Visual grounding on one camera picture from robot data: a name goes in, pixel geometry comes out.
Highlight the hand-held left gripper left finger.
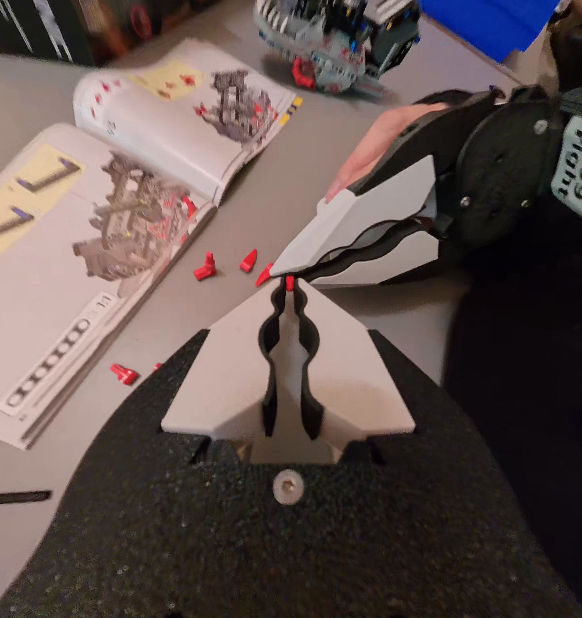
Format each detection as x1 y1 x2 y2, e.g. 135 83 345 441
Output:
160 281 286 441

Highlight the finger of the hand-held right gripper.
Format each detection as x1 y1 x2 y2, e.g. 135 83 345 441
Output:
269 154 440 278
298 222 440 290

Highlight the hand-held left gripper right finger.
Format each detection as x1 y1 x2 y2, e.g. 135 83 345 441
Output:
293 281 417 442

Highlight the person's right forearm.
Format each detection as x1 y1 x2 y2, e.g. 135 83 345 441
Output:
441 232 582 618

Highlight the grey desk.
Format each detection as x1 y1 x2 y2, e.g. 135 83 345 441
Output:
0 0 552 618

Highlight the person's right hand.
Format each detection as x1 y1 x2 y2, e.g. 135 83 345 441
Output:
325 102 447 203

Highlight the large blue plastic bin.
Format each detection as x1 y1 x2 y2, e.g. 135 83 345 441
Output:
419 0 559 63

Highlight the grey toy brick vehicle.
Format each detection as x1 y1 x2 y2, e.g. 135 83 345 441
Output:
252 0 422 97

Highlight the open instruction booklet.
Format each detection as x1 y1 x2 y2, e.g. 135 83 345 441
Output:
0 39 303 452

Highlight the black flat strip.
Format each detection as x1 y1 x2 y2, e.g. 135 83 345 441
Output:
0 490 52 507

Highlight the dark toy box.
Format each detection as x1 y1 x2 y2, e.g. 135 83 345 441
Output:
0 0 224 68

